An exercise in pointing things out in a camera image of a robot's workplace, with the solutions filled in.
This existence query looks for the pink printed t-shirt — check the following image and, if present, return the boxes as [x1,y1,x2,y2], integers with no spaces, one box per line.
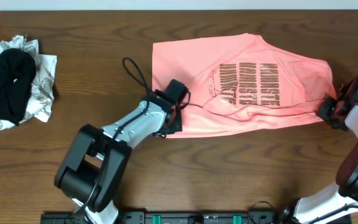
[152,33,336,138]

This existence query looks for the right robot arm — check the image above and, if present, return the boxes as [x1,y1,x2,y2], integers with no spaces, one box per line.
[287,105,358,223]

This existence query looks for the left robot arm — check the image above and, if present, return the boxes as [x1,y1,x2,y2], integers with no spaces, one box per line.
[54,88,190,223]

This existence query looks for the white floral patterned cloth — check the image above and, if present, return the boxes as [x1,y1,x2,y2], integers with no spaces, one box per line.
[0,35,57,131]

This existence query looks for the black garment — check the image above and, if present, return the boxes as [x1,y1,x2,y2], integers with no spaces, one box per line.
[0,49,37,126]

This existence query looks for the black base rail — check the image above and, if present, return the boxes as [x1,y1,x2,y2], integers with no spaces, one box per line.
[40,211,276,224]

